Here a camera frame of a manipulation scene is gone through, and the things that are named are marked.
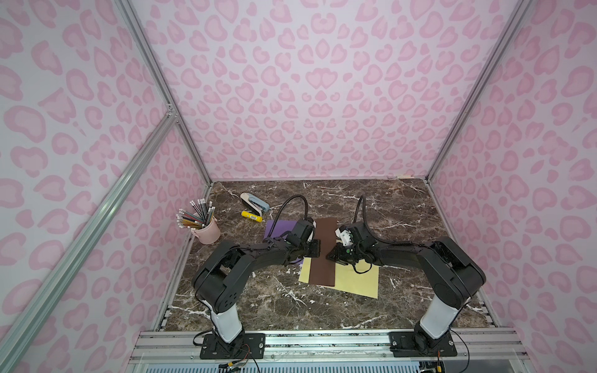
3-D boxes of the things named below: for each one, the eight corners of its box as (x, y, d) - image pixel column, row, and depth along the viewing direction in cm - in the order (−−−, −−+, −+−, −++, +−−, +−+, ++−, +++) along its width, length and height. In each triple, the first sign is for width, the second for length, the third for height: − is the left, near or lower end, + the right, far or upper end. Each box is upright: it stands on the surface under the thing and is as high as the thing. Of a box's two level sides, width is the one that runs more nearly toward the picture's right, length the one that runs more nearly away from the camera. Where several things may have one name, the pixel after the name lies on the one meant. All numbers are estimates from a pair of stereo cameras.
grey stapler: (239, 202, 114) (237, 197, 111) (248, 194, 117) (246, 189, 114) (260, 218, 108) (259, 213, 105) (269, 209, 111) (268, 204, 108)
